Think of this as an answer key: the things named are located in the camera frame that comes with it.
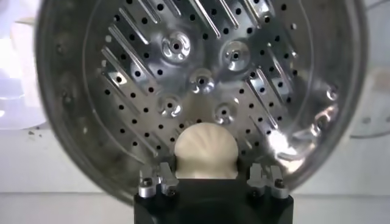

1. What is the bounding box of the steel perforated steamer basket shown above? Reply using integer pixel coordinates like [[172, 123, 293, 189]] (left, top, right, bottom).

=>
[[8, 0, 390, 205]]

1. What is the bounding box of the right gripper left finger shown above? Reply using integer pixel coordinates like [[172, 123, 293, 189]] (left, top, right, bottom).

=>
[[138, 161, 180, 199]]

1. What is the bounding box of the white steamed baozi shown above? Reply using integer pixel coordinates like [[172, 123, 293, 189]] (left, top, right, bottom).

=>
[[174, 122, 239, 180]]

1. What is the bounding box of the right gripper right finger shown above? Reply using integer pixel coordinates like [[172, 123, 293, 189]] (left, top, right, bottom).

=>
[[246, 163, 289, 199]]

